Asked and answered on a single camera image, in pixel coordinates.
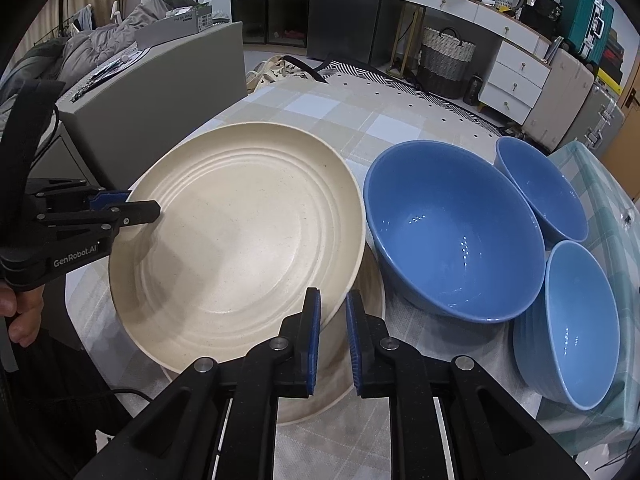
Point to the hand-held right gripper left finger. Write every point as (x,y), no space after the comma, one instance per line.
(314,340)

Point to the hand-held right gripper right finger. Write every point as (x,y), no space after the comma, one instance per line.
(354,345)

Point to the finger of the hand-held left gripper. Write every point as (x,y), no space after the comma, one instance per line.
(107,199)
(135,212)

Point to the cream plate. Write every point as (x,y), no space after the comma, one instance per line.
(325,405)
(240,240)

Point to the large dark blue bowl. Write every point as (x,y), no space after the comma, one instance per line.
(450,230)

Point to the light blue ribbed bowl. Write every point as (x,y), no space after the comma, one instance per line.
(575,320)

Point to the small dark blue bowl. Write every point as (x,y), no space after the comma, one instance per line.
(540,185)

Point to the person's left hand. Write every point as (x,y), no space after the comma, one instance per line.
(20,325)

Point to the grey padded coat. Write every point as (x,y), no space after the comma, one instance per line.
(90,40)

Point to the grey cardboard box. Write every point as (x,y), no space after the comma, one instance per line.
(175,27)

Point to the patterned tote bag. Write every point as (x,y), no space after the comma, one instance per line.
(270,72)

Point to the black glass cabinet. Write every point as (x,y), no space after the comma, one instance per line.
(265,15)

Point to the black and white rug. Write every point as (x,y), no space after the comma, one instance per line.
(400,90)

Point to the black bottle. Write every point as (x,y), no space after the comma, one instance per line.
(472,90)

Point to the dark grey fridge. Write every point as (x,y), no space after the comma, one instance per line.
(345,10)

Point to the teal checked tablecloth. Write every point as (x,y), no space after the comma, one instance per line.
(605,195)

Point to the woven laundry basket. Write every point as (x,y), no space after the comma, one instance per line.
(445,60)

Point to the white desk with drawers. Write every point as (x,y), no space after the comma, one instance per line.
(515,80)

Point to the beige suitcase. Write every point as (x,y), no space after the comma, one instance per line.
(560,100)

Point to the silver suitcase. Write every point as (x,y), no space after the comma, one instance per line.
(595,115)

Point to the wooden door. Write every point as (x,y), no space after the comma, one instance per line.
(630,135)

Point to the yellow box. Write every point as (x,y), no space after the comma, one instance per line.
(607,82)

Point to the black bag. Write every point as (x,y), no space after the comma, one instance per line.
(540,17)

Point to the stack of black cases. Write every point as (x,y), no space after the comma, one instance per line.
(612,55)

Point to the teal suitcase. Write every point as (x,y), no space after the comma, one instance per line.
(580,15)

